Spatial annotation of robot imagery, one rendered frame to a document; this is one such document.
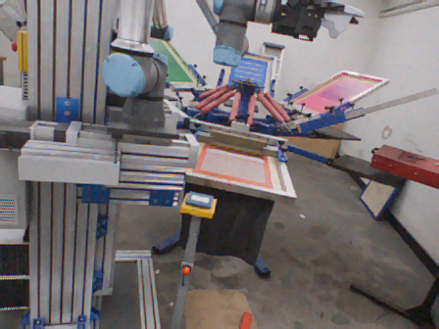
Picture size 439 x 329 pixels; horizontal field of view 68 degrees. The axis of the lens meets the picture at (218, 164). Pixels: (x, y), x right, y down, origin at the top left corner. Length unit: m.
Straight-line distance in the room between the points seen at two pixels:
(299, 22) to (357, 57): 5.49
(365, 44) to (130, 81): 5.69
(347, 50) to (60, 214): 5.57
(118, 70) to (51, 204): 0.70
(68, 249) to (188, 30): 5.10
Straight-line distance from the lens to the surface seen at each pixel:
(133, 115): 1.08
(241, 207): 1.60
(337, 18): 0.88
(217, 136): 1.99
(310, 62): 6.16
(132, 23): 0.94
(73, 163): 1.00
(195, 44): 6.13
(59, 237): 1.51
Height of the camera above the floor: 1.55
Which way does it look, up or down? 20 degrees down
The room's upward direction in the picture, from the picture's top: 12 degrees clockwise
